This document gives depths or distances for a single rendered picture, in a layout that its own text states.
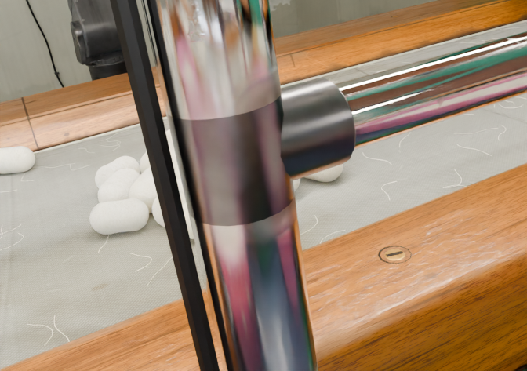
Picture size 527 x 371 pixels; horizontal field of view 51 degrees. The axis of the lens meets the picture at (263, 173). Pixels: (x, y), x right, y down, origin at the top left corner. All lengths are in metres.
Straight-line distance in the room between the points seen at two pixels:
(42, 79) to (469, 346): 2.29
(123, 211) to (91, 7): 0.50
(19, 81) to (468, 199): 2.25
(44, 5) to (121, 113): 1.91
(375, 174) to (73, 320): 0.18
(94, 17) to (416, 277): 0.63
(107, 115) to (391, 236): 0.33
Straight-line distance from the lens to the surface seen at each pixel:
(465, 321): 0.21
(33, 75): 2.42
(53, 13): 2.40
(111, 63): 0.79
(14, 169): 0.45
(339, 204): 0.30
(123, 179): 0.34
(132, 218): 0.30
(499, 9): 0.73
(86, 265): 0.29
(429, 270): 0.20
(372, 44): 0.61
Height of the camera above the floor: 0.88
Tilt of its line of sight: 24 degrees down
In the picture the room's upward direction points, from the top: 9 degrees counter-clockwise
